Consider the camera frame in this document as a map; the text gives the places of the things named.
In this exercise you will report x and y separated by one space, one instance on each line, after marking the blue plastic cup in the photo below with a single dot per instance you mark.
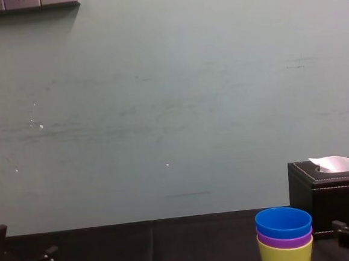
283 222

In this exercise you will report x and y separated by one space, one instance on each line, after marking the black stitched tissue box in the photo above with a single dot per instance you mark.
318 194

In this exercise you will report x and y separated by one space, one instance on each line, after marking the black table cloth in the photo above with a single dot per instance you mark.
141 251

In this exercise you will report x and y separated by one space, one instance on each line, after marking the white tissue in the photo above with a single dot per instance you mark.
340 163

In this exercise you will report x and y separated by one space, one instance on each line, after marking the purple plastic cup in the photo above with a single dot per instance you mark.
284 242

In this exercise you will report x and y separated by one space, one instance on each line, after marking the yellow plastic cup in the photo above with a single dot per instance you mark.
285 257

